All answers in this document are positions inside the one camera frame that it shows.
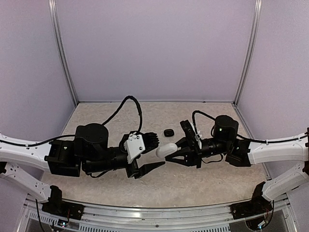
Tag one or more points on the aluminium frame post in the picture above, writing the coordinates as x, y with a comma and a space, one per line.
61, 51
249, 52

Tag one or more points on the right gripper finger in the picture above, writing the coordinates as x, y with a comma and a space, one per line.
183, 157
183, 143

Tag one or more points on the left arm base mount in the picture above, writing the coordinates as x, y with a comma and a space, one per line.
55, 205

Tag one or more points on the white earbud charging case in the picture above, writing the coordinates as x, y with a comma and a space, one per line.
165, 150

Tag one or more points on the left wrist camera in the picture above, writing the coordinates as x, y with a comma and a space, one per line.
134, 146

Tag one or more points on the left aluminium frame post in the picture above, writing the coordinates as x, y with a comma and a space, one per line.
61, 51

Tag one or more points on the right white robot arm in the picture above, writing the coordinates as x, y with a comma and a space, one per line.
239, 151

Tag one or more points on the right aluminium frame post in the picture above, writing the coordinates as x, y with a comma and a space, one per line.
249, 52

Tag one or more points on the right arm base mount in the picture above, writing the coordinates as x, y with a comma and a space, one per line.
256, 205

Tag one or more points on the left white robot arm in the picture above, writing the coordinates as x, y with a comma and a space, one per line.
88, 152

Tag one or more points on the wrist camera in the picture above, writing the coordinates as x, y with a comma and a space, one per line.
192, 137
134, 146

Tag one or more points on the front aluminium rail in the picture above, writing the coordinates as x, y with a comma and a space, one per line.
105, 218

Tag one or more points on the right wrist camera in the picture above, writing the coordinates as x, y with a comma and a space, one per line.
192, 137

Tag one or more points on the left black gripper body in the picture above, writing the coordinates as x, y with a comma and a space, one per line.
134, 170

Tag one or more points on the black earbud charging case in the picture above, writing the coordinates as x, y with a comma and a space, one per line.
168, 133

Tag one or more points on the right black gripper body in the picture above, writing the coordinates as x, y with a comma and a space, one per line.
194, 146

